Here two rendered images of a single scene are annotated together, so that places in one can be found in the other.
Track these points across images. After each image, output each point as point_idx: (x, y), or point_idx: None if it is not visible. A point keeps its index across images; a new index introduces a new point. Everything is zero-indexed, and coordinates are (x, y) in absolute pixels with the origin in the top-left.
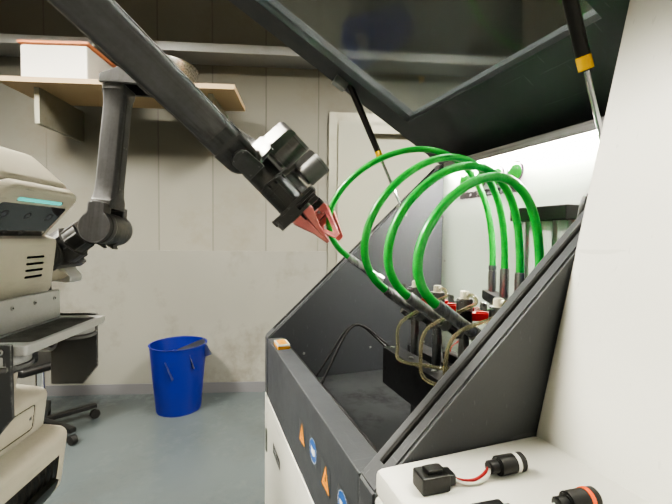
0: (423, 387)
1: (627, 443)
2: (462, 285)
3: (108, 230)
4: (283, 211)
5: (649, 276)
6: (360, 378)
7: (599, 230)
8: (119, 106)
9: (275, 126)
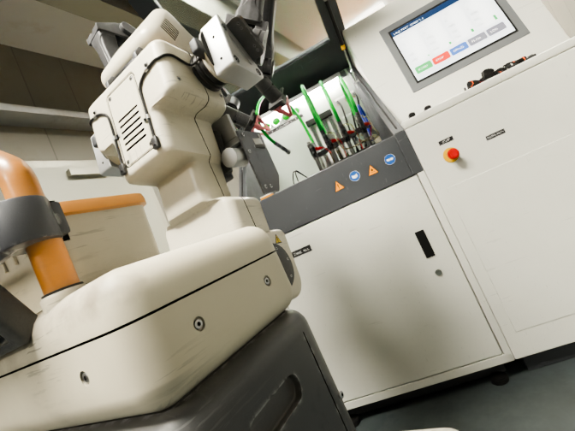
0: None
1: (416, 114)
2: (287, 174)
3: None
4: (281, 96)
5: (395, 83)
6: None
7: (376, 81)
8: (118, 49)
9: None
